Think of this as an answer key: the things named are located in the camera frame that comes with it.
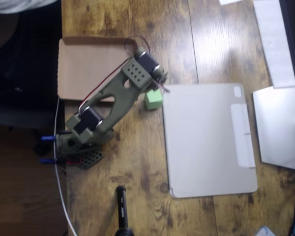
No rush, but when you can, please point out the green cube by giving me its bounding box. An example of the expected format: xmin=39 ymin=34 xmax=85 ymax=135
xmin=144 ymin=88 xmax=163 ymax=111

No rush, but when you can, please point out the brown cardboard tray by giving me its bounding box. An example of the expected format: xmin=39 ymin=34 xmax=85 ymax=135
xmin=58 ymin=36 xmax=138 ymax=103

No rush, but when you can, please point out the white cable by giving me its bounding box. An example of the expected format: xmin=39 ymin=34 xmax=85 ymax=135
xmin=53 ymin=97 xmax=77 ymax=236

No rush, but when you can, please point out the tablet in grey cover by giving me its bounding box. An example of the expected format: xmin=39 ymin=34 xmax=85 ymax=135
xmin=162 ymin=83 xmax=258 ymax=199

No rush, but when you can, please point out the black camera stand pole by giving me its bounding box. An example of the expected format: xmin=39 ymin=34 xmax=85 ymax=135
xmin=115 ymin=185 xmax=135 ymax=236

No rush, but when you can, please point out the blue-handled red clamp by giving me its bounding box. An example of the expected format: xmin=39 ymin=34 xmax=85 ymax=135
xmin=39 ymin=158 xmax=82 ymax=166
xmin=41 ymin=134 xmax=64 ymax=142

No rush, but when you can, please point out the red white black servo wire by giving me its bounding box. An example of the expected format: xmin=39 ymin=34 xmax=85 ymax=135
xmin=78 ymin=35 xmax=171 ymax=116

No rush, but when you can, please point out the white and blue packet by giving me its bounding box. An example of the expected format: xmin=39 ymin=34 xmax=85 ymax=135
xmin=255 ymin=226 xmax=277 ymax=236

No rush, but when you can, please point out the grey clothing of person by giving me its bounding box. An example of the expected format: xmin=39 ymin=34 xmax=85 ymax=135
xmin=0 ymin=0 xmax=59 ymax=14

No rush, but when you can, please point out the white foam sheet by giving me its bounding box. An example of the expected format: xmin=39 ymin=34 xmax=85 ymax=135
xmin=252 ymin=0 xmax=295 ymax=89

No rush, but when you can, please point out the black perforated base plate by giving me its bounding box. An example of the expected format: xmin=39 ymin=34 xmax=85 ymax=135
xmin=71 ymin=145 xmax=104 ymax=170

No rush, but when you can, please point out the silver monitor stand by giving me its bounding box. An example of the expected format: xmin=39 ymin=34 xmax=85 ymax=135
xmin=252 ymin=86 xmax=295 ymax=171

